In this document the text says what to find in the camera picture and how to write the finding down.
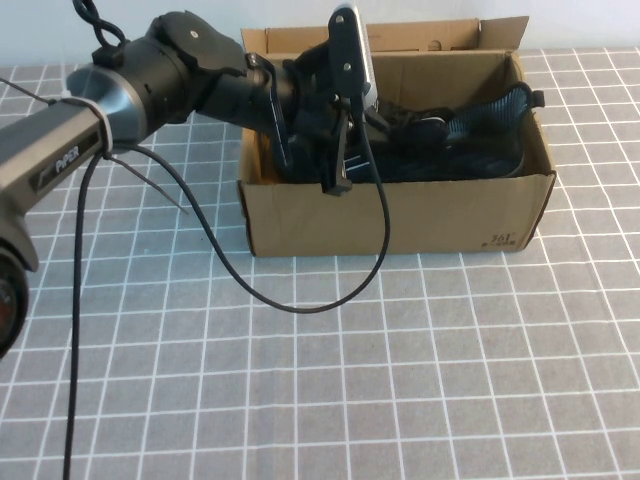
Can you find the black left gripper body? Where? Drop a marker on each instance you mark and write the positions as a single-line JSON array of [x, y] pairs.
[[315, 125]]

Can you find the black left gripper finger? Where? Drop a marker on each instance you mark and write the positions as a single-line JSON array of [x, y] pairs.
[[376, 121]]

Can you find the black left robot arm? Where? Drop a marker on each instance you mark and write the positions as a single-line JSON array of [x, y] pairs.
[[150, 85]]

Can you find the brown cardboard shoe box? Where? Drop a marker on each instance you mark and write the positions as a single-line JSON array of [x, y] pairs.
[[425, 220]]

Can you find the thin dark zip tie tail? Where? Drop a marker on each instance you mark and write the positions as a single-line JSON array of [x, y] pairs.
[[27, 91], [152, 185]]

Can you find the white zip tie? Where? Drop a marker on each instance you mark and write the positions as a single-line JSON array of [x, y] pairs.
[[102, 125]]

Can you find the grey checked tablecloth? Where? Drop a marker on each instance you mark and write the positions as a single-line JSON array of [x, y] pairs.
[[400, 375]]

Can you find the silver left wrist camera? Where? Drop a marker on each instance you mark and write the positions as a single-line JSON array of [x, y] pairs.
[[350, 50]]

